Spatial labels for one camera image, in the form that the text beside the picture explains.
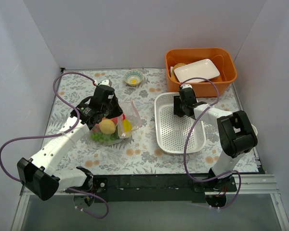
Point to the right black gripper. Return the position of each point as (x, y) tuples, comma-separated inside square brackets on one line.
[(178, 109)]

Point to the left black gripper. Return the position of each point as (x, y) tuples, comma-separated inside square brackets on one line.
[(114, 109)]

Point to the yellow lemon toy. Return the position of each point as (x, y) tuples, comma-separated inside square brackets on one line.
[(107, 126)]

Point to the green grapes toy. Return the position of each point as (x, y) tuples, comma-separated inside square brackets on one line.
[(104, 138)]

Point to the clear zip top bag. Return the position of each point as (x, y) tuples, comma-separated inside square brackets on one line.
[(129, 112)]

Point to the yellow starfruit toy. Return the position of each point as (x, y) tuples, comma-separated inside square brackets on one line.
[(126, 125)]

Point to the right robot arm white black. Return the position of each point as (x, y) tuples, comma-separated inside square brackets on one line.
[(237, 135)]

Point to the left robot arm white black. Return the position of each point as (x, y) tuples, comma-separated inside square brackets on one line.
[(39, 173)]

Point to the white perforated plastic basket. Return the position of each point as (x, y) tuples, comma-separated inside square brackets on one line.
[(172, 130)]

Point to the woven straw coaster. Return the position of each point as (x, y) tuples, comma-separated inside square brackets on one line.
[(181, 72)]

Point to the white rectangular plate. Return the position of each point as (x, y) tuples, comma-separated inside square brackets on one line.
[(203, 69)]

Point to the small patterned bowl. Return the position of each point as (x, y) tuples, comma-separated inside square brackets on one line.
[(133, 77)]

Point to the orange plastic tub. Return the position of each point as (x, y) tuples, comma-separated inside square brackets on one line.
[(220, 57)]

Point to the white mug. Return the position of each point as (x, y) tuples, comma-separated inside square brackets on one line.
[(254, 129)]

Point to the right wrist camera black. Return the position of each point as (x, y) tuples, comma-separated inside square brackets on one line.
[(187, 95)]

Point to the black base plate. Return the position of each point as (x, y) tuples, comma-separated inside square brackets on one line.
[(157, 188)]

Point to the aluminium frame rail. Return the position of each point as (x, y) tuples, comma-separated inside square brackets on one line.
[(245, 212)]

